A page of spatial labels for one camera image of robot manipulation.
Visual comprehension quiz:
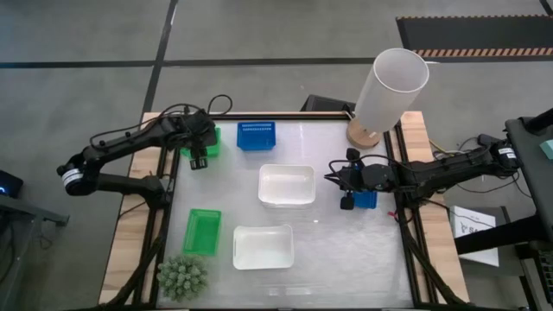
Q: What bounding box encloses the black hazard striped floor mat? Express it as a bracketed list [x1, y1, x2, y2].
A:
[396, 15, 553, 60]

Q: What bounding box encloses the teal small object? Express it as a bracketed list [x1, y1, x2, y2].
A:
[538, 138, 553, 161]

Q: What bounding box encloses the dark device with blue light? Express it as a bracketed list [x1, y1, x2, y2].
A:
[0, 169, 25, 200]

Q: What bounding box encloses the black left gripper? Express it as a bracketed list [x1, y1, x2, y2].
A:
[183, 108, 219, 170]

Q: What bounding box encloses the black aluminium table frame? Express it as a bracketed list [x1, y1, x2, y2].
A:
[97, 111, 470, 310]

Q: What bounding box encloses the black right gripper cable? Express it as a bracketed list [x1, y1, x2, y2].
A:
[323, 154, 392, 194]

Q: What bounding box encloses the green slotted plastic basket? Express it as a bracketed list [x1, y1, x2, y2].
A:
[180, 124, 222, 159]
[181, 208, 223, 257]

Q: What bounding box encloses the green artificial succulent plant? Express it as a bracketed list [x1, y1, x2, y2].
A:
[156, 254, 209, 302]

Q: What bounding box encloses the blue slotted plastic basket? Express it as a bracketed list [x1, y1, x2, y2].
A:
[236, 121, 277, 152]
[352, 160, 378, 210]

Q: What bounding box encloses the dark side cart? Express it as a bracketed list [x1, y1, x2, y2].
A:
[453, 107, 553, 311]

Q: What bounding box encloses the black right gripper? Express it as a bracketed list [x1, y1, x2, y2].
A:
[336, 148, 397, 212]

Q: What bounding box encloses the white lamp with wooden base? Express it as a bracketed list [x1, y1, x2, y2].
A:
[345, 47, 431, 150]

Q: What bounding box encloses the white cardboard box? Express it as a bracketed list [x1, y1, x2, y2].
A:
[448, 205, 501, 268]

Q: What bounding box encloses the large white plastic basket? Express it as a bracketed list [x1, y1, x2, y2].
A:
[232, 224, 296, 271]

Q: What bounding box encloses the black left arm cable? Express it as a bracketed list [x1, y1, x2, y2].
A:
[89, 93, 234, 146]

